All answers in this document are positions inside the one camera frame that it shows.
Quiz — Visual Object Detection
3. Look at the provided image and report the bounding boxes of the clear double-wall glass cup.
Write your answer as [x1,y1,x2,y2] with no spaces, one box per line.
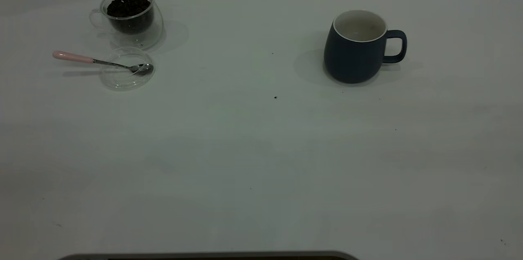
[89,0,164,50]

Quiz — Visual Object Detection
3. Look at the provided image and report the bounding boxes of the dark blue ceramic mug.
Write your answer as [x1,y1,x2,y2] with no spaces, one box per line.
[324,10,407,84]

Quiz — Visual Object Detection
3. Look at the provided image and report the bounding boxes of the pink-handled metal spoon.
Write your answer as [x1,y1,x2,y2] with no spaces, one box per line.
[52,51,154,76]

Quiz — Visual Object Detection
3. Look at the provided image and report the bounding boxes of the dark roasted coffee beans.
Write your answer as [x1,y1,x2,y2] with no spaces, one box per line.
[107,0,155,34]

